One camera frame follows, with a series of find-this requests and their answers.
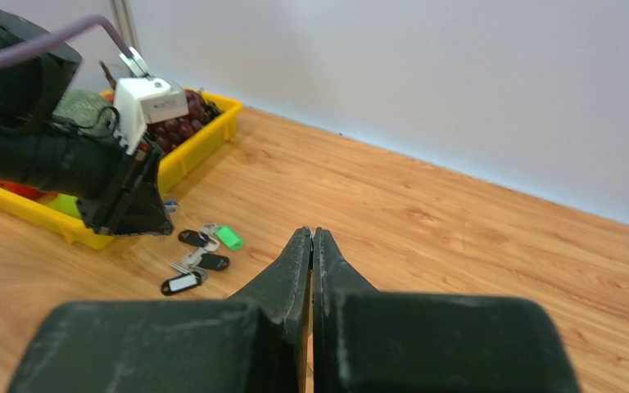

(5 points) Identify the black tag white label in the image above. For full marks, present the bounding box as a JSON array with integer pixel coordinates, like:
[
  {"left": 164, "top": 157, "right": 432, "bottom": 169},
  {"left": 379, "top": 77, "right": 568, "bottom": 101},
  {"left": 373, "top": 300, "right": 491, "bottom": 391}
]
[{"left": 160, "top": 271, "right": 204, "bottom": 296}]

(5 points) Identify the green key tag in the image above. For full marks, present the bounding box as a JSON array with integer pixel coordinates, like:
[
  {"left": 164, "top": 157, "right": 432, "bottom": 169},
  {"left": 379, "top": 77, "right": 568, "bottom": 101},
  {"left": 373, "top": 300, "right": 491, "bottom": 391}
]
[{"left": 215, "top": 225, "right": 244, "bottom": 251}]

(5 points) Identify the yellow plastic bin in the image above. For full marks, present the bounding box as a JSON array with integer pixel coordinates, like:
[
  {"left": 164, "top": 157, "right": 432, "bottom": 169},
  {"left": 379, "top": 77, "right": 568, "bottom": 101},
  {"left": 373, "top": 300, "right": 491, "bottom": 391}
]
[{"left": 0, "top": 92, "right": 243, "bottom": 250}]

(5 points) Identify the purple grape bunch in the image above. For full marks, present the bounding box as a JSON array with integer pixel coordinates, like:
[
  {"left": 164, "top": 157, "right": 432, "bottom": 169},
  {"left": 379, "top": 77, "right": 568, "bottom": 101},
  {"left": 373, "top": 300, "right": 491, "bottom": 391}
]
[{"left": 147, "top": 88, "right": 223, "bottom": 154}]

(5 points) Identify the black key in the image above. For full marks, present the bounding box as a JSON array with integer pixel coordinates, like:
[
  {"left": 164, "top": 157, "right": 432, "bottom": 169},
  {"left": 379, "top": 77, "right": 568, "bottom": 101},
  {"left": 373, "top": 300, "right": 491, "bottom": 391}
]
[
  {"left": 178, "top": 229, "right": 211, "bottom": 247},
  {"left": 181, "top": 253, "right": 230, "bottom": 272}
]

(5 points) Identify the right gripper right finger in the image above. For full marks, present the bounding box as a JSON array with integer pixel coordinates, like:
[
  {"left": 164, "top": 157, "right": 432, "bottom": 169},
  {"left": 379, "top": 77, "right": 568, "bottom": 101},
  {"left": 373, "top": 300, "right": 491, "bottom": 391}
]
[{"left": 312, "top": 228, "right": 581, "bottom": 392}]

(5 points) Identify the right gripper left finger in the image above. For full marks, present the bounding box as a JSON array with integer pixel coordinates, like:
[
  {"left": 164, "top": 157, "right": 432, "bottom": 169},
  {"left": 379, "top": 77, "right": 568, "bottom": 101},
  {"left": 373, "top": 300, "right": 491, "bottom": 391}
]
[{"left": 7, "top": 228, "right": 312, "bottom": 392}]

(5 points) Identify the green melon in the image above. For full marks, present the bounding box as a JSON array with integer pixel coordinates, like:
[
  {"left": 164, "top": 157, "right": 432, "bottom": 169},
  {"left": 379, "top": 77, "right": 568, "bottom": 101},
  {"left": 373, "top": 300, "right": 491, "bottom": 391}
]
[{"left": 52, "top": 89, "right": 120, "bottom": 138}]

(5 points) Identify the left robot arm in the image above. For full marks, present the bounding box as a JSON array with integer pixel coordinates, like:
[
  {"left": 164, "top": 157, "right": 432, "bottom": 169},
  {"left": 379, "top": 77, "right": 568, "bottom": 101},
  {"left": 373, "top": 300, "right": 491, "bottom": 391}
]
[{"left": 0, "top": 9, "right": 187, "bottom": 237}]

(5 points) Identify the yellow green fruit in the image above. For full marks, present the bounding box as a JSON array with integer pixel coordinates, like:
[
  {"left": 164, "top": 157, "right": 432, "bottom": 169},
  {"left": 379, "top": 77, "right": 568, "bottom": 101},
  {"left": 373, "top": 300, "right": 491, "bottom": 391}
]
[{"left": 46, "top": 193, "right": 81, "bottom": 219}]

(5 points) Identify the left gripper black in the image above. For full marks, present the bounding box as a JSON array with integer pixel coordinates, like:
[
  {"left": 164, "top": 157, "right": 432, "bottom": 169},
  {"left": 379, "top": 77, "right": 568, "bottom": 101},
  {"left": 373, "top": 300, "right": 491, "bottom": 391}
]
[{"left": 77, "top": 138, "right": 174, "bottom": 237}]

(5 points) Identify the red tomato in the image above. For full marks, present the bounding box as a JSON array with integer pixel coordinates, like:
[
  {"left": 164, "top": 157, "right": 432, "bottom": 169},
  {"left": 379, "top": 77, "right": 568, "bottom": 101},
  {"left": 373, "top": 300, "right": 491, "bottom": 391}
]
[{"left": 0, "top": 180, "right": 45, "bottom": 201}]

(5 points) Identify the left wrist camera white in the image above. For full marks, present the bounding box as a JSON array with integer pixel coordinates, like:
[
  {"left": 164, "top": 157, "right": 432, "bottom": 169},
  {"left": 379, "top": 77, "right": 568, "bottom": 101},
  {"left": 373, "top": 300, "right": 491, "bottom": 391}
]
[{"left": 113, "top": 47, "right": 188, "bottom": 156}]

